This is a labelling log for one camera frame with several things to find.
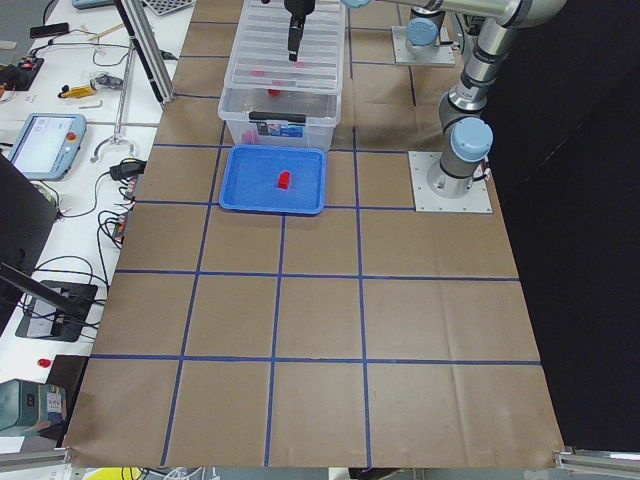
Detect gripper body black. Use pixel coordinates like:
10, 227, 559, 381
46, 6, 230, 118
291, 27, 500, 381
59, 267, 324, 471
284, 0, 313, 17

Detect clear plastic box lid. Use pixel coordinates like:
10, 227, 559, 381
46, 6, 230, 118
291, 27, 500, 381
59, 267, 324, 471
224, 1, 346, 95

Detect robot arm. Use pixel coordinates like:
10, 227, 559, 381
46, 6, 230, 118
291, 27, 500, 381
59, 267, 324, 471
284, 0, 455, 66
407, 0, 565, 199

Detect clear plastic storage box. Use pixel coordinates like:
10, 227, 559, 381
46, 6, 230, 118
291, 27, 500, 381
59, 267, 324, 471
217, 0, 347, 153

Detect teal device box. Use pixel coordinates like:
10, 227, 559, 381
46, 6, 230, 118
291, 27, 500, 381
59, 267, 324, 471
1, 379, 67, 439

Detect blue plastic tray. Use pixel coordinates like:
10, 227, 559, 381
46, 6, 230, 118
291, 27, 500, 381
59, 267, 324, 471
219, 145, 327, 215

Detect wooden chopsticks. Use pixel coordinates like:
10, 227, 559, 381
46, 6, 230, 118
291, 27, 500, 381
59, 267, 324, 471
89, 23, 124, 42

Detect reacher grabber tool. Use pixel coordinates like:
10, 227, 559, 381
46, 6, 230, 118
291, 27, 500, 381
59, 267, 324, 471
90, 41, 135, 163

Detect black power adapter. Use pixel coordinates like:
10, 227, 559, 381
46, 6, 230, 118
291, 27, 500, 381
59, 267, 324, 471
109, 159, 147, 181

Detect yellow black tool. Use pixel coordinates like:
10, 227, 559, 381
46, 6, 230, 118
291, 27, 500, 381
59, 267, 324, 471
58, 85, 96, 99

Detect black phone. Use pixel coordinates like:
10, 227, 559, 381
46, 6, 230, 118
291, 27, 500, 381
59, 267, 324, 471
29, 22, 70, 39

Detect teach pendant tablet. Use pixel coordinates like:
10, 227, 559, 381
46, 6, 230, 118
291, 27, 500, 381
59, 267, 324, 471
8, 113, 87, 181

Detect black monitor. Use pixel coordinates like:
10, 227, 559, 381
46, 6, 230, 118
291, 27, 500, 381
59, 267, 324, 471
0, 152, 57, 306

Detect black monitor stand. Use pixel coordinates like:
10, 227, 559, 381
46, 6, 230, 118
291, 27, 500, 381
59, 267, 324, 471
1, 262, 98, 343

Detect black box latch handle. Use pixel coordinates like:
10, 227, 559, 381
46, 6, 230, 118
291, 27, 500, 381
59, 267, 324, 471
248, 111, 306, 125

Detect aluminium frame post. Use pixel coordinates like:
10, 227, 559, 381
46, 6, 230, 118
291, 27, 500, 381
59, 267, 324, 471
114, 0, 175, 105

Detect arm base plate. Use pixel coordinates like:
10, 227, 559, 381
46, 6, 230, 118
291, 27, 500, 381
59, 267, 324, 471
391, 26, 456, 68
408, 151, 493, 214

